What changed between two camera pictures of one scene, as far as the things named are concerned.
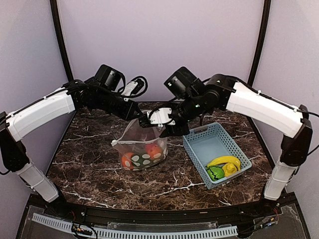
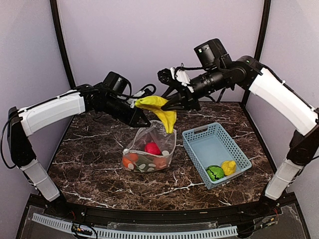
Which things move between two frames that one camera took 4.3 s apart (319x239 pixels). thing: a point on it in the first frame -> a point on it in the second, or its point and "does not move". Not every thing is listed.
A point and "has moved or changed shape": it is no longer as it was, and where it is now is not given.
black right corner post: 260,45 does not move
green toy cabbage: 215,173 does not move
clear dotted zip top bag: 140,147 has moved or changed shape
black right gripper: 183,130 -> 186,98
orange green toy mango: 152,149 -> 160,163
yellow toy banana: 225,160 -> 155,103
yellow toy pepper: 229,168 does not move
